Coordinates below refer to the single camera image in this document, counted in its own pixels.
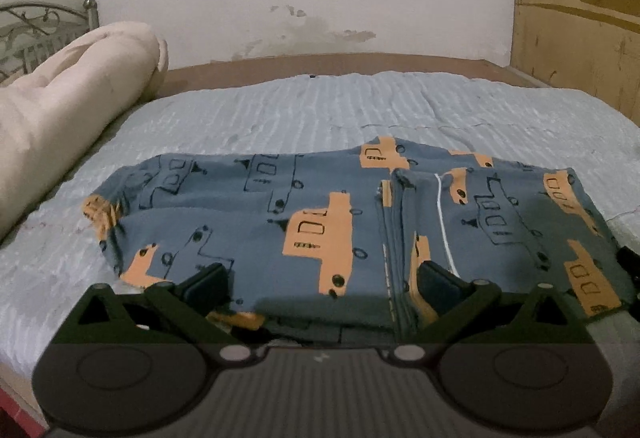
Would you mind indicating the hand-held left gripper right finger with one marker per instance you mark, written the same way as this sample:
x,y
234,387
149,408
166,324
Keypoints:
x,y
436,287

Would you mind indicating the rolled cream comforter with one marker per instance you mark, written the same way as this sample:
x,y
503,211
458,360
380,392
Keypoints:
x,y
60,108

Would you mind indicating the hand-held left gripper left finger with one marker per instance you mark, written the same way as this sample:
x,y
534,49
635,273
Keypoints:
x,y
205,285

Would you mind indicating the red bed side rail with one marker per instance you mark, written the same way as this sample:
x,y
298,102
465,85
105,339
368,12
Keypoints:
x,y
17,415

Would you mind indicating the ornate metal headboard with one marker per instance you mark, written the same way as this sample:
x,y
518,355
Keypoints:
x,y
35,35

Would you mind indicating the blue pants with orange print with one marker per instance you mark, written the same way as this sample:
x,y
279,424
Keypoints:
x,y
260,228

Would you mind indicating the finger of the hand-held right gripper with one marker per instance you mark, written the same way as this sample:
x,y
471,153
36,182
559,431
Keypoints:
x,y
631,270

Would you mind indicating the brown wooden bed base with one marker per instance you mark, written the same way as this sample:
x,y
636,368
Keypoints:
x,y
325,64

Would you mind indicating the light blue quilted bed cover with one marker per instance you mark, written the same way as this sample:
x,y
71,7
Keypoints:
x,y
300,113

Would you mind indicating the plywood board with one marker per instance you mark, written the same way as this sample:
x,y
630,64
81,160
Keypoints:
x,y
575,3

